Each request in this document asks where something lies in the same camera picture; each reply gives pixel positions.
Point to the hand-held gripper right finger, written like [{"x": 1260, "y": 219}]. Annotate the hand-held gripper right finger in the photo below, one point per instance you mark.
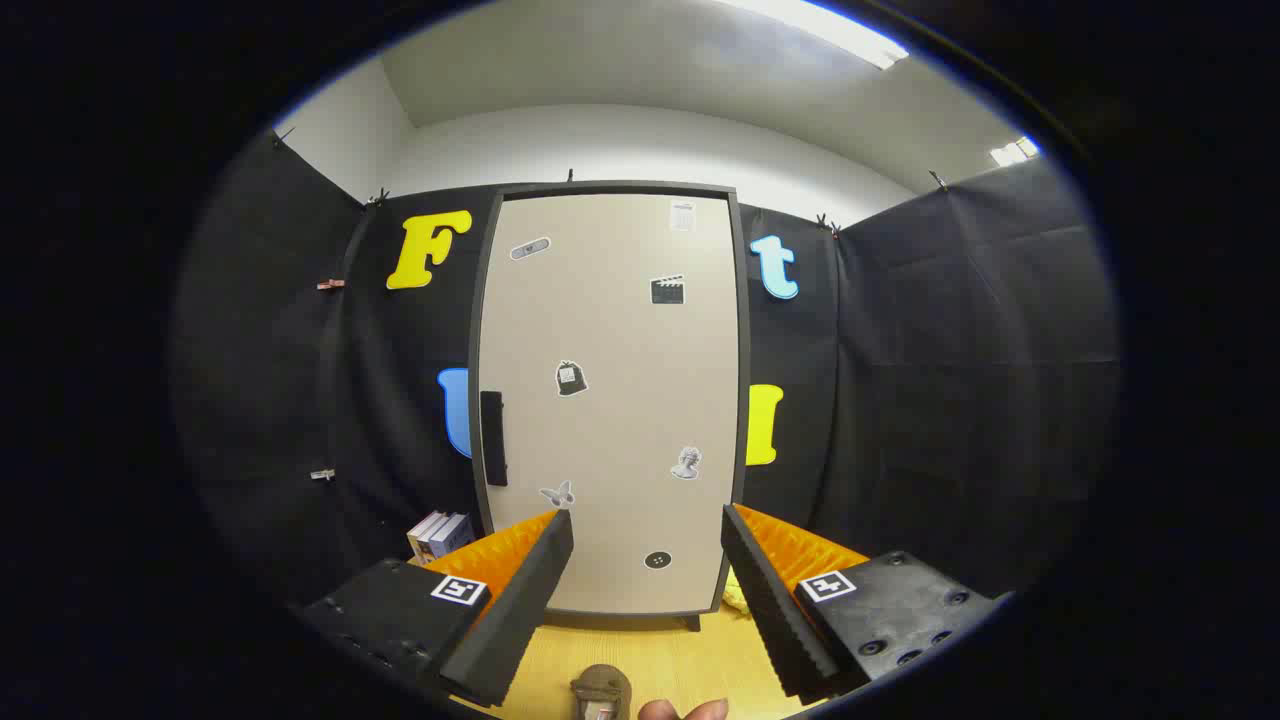
[{"x": 770, "y": 610}]

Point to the yellow plush toy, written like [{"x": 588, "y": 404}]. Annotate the yellow plush toy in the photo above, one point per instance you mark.
[{"x": 735, "y": 597}]

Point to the small ceiling light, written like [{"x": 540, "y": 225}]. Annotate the small ceiling light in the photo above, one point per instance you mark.
[{"x": 1012, "y": 152}]

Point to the beige shoe cabinet door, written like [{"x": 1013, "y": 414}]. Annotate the beige shoe cabinet door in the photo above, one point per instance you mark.
[{"x": 610, "y": 330}]

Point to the brown fuzzy shoe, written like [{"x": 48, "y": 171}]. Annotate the brown fuzzy shoe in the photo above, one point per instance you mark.
[{"x": 600, "y": 685}]

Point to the black backdrop cloth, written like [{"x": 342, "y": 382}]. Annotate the black backdrop cloth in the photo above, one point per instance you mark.
[{"x": 950, "y": 380}]

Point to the grey shoe cabinet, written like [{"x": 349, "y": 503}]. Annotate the grey shoe cabinet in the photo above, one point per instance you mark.
[{"x": 620, "y": 187}]

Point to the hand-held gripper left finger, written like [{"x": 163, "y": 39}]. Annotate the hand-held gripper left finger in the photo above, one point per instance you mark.
[{"x": 520, "y": 610}]

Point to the pale book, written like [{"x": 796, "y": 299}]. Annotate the pale book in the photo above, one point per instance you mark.
[{"x": 425, "y": 532}]

